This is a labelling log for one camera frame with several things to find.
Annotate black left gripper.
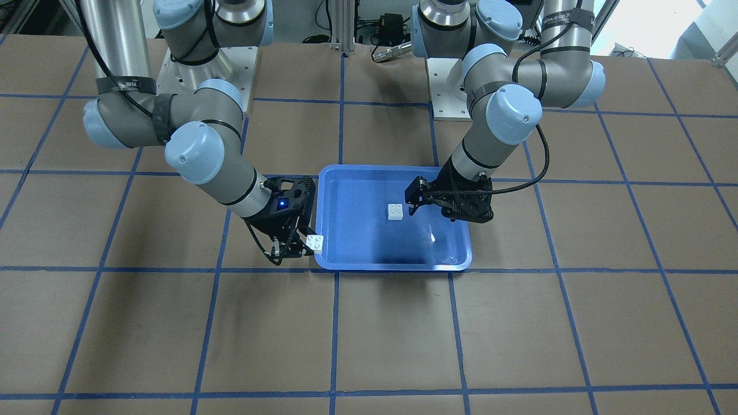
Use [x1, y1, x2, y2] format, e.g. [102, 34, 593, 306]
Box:
[404, 171, 495, 224]

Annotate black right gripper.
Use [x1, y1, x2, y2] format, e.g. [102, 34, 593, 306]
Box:
[248, 176, 316, 266]

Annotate white block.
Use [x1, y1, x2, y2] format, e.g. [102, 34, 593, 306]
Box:
[305, 234, 324, 253]
[386, 204, 404, 221]

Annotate blue plastic tray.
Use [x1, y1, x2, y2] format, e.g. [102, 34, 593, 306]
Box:
[314, 164, 473, 271]

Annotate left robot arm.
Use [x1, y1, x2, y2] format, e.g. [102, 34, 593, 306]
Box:
[405, 1, 606, 223]

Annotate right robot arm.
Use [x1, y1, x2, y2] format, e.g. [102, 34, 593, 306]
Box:
[74, 1, 323, 266]

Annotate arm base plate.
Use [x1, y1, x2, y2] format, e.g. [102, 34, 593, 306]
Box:
[156, 46, 260, 115]
[426, 58, 471, 122]

